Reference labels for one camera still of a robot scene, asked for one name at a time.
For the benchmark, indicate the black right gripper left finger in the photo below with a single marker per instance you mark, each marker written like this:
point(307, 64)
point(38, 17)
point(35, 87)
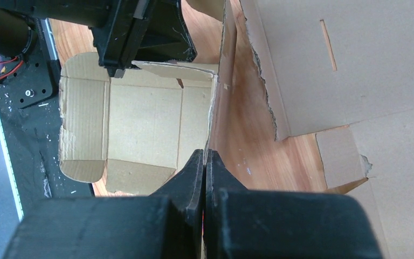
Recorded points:
point(164, 224)

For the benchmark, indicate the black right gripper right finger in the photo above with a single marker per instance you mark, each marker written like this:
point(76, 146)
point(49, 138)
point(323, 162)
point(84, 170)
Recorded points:
point(244, 223)

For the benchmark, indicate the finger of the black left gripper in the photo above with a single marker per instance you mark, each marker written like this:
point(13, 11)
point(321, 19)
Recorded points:
point(167, 36)

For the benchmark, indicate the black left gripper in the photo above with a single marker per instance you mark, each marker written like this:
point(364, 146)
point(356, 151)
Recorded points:
point(117, 27)

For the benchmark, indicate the small brown cardboard box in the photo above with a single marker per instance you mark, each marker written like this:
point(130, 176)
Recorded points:
point(139, 130)

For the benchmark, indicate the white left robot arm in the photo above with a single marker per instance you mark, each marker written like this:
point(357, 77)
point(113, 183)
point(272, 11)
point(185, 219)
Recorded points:
point(16, 35)

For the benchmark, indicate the large flat cardboard sheet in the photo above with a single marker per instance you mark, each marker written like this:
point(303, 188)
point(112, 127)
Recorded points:
point(344, 70)

